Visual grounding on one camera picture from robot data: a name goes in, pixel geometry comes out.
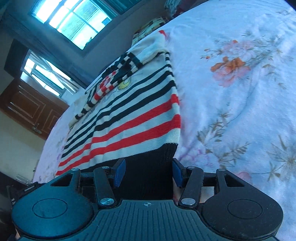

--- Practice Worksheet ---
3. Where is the striped knit sweater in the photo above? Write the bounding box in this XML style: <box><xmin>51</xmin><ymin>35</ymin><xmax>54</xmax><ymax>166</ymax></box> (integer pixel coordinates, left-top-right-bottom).
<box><xmin>56</xmin><ymin>30</ymin><xmax>181</xmax><ymax>200</ymax></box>

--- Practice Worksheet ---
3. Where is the brown wooden door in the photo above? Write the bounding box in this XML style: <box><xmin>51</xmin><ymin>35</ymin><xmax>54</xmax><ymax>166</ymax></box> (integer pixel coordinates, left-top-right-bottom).
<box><xmin>1</xmin><ymin>79</ymin><xmax>69</xmax><ymax>140</ymax></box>

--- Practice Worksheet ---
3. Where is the floral white bed sheet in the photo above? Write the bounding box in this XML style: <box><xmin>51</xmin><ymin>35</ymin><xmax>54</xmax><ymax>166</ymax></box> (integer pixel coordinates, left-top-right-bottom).
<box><xmin>33</xmin><ymin>0</ymin><xmax>296</xmax><ymax>241</ymax></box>

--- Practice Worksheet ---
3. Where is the folded patterned blanket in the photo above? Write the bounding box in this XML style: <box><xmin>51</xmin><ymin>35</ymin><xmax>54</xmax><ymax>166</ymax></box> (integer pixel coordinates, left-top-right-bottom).
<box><xmin>132</xmin><ymin>16</ymin><xmax>169</xmax><ymax>46</ymax></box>

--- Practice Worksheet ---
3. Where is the window with frame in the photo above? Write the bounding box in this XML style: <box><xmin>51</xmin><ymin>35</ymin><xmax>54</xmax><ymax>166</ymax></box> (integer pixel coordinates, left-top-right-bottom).
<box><xmin>30</xmin><ymin>0</ymin><xmax>142</xmax><ymax>54</ymax></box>

